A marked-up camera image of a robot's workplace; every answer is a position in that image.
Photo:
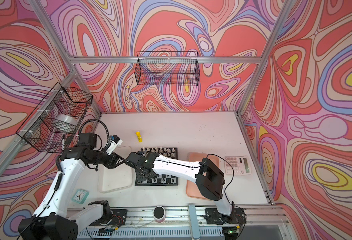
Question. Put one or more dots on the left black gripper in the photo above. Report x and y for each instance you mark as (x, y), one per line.
(112, 161)

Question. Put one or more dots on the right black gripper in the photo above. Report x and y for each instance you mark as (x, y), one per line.
(140, 177)

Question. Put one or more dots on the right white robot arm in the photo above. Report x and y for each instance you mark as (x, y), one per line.
(208, 177)

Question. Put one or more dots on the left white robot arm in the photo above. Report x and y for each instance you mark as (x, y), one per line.
(50, 221)

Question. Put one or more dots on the black white chess board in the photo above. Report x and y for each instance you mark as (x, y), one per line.
(164, 179)

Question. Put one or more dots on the black marker pen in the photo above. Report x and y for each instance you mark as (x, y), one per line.
(63, 143)

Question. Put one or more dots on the clear tape roll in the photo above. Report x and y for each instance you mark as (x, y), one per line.
(67, 119)

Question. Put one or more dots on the yellow glue stick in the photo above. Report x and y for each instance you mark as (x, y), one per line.
(138, 134)

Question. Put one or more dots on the white plastic tray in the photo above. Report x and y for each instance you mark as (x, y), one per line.
(111, 180)

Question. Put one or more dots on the black pink round speaker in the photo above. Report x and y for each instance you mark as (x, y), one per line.
(159, 214)

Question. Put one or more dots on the teal alarm clock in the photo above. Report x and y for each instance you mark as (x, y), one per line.
(80, 196)

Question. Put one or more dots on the pink plastic tray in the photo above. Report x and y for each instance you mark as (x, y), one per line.
(192, 189)

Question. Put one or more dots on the pink white calculator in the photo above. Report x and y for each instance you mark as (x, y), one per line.
(237, 166)

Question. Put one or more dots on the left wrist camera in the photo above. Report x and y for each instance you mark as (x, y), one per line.
(114, 142)

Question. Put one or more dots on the black wire basket left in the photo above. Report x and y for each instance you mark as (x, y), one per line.
(42, 131)

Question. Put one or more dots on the black wire basket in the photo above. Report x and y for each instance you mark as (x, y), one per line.
(167, 68)
(42, 131)

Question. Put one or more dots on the grey blue rail bracket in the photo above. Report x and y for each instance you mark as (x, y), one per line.
(194, 224)

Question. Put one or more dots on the black wire basket back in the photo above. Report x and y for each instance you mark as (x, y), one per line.
(167, 68)

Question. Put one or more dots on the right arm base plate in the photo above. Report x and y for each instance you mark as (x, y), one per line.
(213, 217)

